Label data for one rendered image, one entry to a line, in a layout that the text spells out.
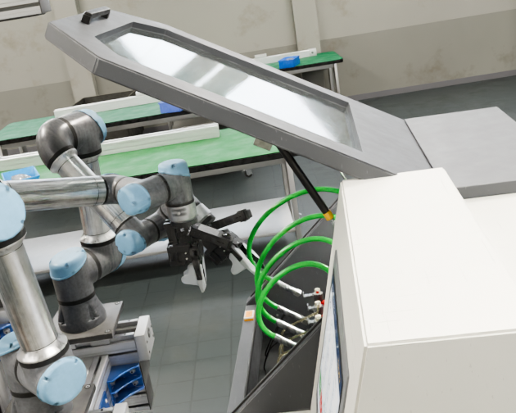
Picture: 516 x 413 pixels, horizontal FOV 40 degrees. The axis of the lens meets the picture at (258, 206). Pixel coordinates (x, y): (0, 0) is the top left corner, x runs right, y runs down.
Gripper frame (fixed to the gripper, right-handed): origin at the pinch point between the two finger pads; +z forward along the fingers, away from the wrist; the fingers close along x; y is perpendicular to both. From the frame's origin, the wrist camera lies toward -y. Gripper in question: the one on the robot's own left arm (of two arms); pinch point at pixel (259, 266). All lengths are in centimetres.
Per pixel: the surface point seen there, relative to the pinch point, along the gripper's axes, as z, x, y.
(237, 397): 20.5, 16.9, 24.3
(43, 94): -435, -684, 300
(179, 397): 5, -134, 133
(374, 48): -147, -821, -33
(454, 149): 17, 0, -59
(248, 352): 14.3, -4.9, 23.6
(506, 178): 29, 25, -64
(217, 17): -325, -746, 69
